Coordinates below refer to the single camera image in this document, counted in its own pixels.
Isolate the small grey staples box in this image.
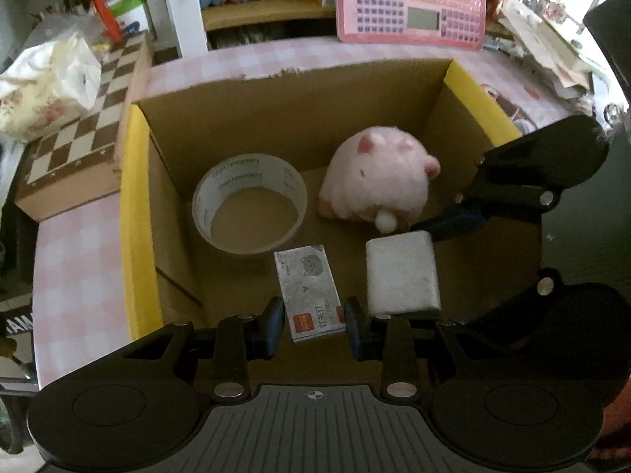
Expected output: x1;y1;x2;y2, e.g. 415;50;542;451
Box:
273;244;348;343

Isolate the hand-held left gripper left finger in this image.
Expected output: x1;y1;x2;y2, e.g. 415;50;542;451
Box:
121;297;287;401

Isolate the pink learning board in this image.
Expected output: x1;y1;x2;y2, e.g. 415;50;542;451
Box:
332;0;489;51

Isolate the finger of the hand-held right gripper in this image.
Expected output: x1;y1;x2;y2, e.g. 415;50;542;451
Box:
411;155;560;243
466;267;565;328

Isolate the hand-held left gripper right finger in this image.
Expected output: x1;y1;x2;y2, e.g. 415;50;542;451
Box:
344;297;508;400

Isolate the stack of papers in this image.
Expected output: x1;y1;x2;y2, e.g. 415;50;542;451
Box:
498;0;607;109

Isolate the pink pig plush toy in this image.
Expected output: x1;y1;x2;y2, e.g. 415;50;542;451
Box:
317;127;441;234

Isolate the white shelf unit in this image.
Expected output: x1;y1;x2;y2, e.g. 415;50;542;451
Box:
158;0;341;57

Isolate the yellow cardboard box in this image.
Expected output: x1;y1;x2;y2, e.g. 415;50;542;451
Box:
118;58;543;341

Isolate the white tissue pack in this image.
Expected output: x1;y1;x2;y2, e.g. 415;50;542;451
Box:
366;233;442;315

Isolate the white printed desk mat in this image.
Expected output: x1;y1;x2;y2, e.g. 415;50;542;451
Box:
478;81;543;136

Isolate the wooden chessboard box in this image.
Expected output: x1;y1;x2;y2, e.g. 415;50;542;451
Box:
14;34;153;222

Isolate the wide tape roll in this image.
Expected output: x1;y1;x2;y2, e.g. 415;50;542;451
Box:
191;154;309;255

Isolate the red toy hammer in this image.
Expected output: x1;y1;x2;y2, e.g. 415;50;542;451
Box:
69;0;124;43

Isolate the floral tissue pack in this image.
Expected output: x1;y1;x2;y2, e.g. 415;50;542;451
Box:
0;30;103;143

